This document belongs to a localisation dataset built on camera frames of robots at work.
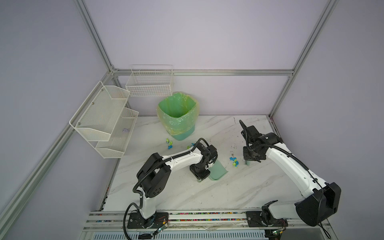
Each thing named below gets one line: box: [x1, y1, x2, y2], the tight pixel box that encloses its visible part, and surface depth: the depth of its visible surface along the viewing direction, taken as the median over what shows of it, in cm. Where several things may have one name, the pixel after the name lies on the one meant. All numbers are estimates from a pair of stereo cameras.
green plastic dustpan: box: [208, 159, 229, 180], surface depth 94 cm
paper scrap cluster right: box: [229, 157, 240, 169], surface depth 95 cm
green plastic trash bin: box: [157, 92, 200, 141], surface depth 95 cm
